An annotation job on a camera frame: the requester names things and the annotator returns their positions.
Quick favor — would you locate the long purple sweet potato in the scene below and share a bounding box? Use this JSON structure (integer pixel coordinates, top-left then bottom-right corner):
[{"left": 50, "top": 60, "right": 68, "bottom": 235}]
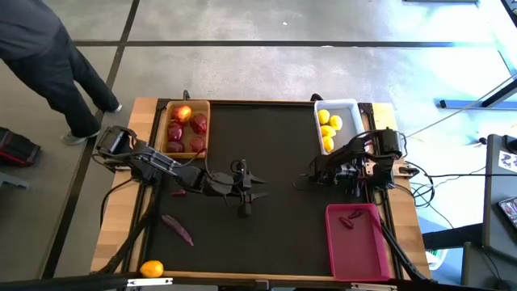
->
[{"left": 161, "top": 213, "right": 195, "bottom": 247}]

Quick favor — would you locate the grey desk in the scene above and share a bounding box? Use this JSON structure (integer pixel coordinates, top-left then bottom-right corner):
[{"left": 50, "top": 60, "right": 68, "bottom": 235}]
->
[{"left": 482, "top": 133, "right": 517, "bottom": 280}]

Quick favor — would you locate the white plastic bin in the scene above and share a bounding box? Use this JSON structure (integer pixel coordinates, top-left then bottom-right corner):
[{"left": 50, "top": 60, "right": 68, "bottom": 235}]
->
[{"left": 313, "top": 99, "right": 367, "bottom": 157}]

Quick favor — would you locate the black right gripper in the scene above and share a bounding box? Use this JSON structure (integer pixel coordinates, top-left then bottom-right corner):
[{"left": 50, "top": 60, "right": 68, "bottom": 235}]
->
[{"left": 301, "top": 157, "right": 345, "bottom": 187}]

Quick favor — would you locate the wooden tray of red apples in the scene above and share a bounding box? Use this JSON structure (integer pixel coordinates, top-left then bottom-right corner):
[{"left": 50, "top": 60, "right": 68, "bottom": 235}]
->
[{"left": 160, "top": 99, "right": 212, "bottom": 159}]

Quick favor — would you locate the silver metal bracket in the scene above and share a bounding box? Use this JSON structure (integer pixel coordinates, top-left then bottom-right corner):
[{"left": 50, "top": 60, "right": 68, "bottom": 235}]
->
[
  {"left": 127, "top": 277, "right": 174, "bottom": 288},
  {"left": 350, "top": 282, "right": 399, "bottom": 291}
]

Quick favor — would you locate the black metal leg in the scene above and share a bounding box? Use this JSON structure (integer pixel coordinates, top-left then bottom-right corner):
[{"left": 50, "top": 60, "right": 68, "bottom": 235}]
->
[{"left": 480, "top": 78, "right": 517, "bottom": 108}]

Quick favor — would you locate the pink plastic bin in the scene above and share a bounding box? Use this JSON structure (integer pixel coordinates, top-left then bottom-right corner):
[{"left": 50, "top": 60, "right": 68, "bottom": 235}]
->
[{"left": 325, "top": 203, "right": 392, "bottom": 283}]

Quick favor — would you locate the grey metal bracket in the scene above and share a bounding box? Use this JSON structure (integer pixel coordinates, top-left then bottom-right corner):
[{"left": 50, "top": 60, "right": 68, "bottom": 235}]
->
[{"left": 0, "top": 171, "right": 30, "bottom": 190}]

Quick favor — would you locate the white and green container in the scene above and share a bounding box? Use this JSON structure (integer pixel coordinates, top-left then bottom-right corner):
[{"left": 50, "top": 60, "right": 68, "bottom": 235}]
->
[{"left": 426, "top": 248, "right": 448, "bottom": 271}]

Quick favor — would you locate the blue metal bar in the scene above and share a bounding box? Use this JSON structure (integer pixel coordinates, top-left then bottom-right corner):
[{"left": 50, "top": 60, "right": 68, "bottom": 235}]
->
[{"left": 439, "top": 99, "right": 517, "bottom": 111}]

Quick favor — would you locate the orange-tinted lemon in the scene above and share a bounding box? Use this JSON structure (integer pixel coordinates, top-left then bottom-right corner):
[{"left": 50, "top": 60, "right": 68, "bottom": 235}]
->
[{"left": 139, "top": 259, "right": 165, "bottom": 279}]

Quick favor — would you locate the black smartphone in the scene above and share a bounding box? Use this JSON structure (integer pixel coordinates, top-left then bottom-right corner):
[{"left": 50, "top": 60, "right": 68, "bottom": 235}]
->
[{"left": 498, "top": 196, "right": 517, "bottom": 230}]

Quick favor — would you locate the black stand base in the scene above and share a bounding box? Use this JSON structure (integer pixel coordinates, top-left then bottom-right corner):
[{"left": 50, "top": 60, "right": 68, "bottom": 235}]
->
[{"left": 422, "top": 221, "right": 484, "bottom": 250}]

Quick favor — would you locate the black power cable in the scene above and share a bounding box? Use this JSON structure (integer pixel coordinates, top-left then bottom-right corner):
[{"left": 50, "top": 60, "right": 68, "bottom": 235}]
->
[{"left": 426, "top": 172, "right": 517, "bottom": 178}]

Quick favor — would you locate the black table mat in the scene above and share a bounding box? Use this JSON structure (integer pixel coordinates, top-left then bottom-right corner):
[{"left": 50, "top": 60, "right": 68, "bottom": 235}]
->
[{"left": 144, "top": 103, "right": 371, "bottom": 278}]

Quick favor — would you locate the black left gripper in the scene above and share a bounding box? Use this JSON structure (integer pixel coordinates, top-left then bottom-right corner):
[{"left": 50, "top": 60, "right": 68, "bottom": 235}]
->
[{"left": 220, "top": 159, "right": 269, "bottom": 218}]

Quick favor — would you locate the person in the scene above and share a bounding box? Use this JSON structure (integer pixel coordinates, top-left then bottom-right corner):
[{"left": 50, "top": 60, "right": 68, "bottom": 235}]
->
[{"left": 0, "top": 0, "right": 123, "bottom": 146}]

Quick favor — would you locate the black frame crossbar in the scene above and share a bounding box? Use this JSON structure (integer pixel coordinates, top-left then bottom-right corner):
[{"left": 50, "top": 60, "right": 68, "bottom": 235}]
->
[{"left": 0, "top": 273, "right": 517, "bottom": 291}]

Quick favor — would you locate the black diagonal frame strut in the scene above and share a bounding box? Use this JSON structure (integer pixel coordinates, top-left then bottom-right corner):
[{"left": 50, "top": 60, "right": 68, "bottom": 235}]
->
[
  {"left": 96, "top": 197, "right": 157, "bottom": 276},
  {"left": 379, "top": 220, "right": 431, "bottom": 283}
]

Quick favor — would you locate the red and yellow apple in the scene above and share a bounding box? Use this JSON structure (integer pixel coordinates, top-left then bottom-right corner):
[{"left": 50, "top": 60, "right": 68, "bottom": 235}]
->
[{"left": 173, "top": 104, "right": 193, "bottom": 124}]

